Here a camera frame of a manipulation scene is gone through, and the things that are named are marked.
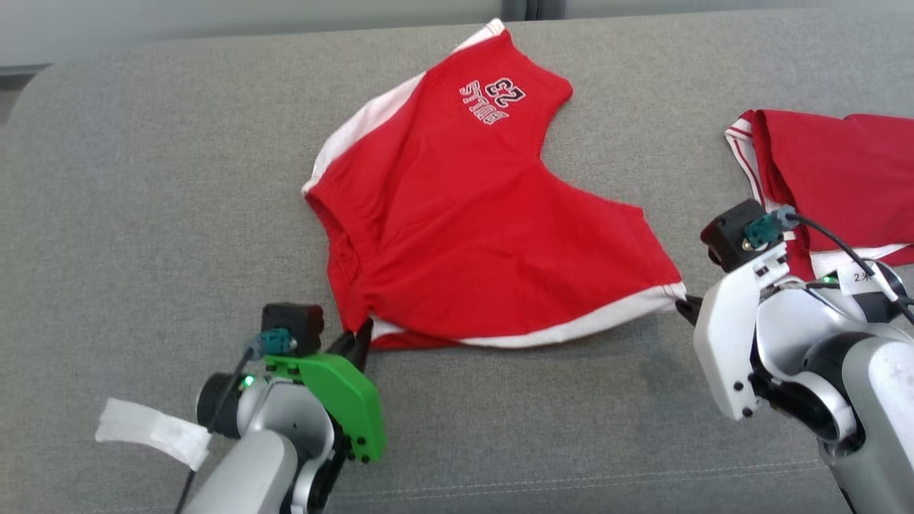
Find red Bulls 23 jersey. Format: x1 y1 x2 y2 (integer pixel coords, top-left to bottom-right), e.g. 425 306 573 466
725 109 914 281

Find black right camera cable, teal plug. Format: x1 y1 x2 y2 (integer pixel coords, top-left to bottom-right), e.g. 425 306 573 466
743 205 914 326

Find black camera cable, teal plug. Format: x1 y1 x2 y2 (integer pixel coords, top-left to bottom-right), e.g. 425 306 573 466
174 328 298 514
743 205 914 326

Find grey partition post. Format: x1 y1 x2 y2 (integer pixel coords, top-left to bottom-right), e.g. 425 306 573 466
502 0 566 21

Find white tape on cable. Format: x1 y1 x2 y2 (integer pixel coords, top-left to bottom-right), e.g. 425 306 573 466
95 398 213 470

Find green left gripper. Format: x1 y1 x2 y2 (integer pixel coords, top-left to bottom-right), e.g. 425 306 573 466
264 318 387 463

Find red shorts with white trim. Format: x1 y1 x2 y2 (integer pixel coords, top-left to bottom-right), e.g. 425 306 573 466
301 19 688 351

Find white printed cable label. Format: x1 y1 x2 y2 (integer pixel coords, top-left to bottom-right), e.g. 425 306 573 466
837 261 898 301

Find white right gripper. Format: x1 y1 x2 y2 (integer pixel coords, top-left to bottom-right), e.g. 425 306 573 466
675 246 791 420

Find grey fabric sofa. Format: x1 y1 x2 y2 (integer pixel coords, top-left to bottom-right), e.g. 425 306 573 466
0 7 914 514

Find black left camera cable, teal plug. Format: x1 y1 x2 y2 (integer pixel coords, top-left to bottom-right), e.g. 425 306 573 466
174 328 298 514

